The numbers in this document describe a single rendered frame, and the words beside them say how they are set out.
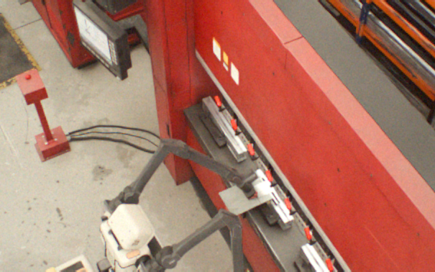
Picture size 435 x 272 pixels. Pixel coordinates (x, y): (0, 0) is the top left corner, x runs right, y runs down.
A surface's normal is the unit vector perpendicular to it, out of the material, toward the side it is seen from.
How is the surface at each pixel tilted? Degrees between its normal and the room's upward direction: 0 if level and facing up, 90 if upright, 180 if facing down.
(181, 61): 90
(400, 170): 0
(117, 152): 0
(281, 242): 0
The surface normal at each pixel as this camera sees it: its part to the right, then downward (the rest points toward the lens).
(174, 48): 0.46, 0.70
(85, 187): -0.01, -0.61
